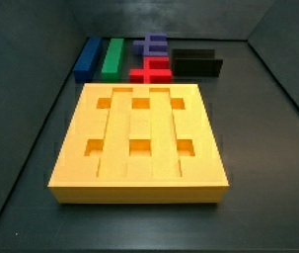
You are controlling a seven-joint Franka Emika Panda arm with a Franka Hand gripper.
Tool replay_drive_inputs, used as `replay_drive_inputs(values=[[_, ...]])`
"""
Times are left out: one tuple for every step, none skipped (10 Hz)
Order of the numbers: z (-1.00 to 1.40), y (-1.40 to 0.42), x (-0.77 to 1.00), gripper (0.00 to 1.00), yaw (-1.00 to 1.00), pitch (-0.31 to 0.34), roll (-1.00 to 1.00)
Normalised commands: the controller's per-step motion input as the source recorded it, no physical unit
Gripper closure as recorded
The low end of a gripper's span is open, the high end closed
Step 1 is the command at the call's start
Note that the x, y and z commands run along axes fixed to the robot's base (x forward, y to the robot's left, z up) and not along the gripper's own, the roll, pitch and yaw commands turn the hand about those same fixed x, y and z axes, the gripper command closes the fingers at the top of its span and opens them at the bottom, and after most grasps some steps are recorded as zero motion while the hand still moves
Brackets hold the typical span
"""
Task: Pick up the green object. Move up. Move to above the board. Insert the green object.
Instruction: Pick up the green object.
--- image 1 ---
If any green long block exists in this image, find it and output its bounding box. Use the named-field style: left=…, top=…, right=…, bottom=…
left=102, top=39, right=125, bottom=82

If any yellow slotted board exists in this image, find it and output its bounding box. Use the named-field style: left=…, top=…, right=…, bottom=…
left=50, top=84, right=230, bottom=204

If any red comb-shaped block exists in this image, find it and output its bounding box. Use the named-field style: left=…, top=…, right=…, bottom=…
left=130, top=56, right=173, bottom=84

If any blue long block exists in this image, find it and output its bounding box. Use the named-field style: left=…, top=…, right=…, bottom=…
left=72, top=38, right=103, bottom=83

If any purple comb-shaped block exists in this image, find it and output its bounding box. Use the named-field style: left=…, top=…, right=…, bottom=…
left=134, top=33, right=167, bottom=57

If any black angle bracket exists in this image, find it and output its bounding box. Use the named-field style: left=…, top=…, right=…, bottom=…
left=171, top=49, right=223, bottom=77

